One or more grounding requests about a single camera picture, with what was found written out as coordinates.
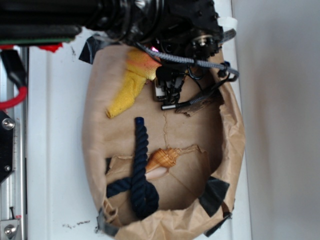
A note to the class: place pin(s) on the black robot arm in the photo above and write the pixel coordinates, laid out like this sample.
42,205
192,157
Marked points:
46,22

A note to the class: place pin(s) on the brown paper bag tray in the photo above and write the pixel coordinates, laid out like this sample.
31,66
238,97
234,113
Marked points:
197,195

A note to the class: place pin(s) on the metal corner bracket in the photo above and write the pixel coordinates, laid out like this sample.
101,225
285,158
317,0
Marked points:
10,229

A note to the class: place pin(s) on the aluminium extrusion rail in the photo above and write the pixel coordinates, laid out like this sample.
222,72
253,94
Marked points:
13,197

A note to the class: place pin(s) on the orange conch seashell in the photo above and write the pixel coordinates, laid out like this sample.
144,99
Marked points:
160,162

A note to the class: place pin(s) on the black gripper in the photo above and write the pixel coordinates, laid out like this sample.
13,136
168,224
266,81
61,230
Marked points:
184,28

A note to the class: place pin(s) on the dark wood piece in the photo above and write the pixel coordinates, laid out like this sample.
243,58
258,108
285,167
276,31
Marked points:
200,105

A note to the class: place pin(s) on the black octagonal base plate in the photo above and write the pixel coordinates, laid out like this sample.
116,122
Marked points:
7,126

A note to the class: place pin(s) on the yellow microfiber cloth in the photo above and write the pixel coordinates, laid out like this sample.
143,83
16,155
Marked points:
139,68

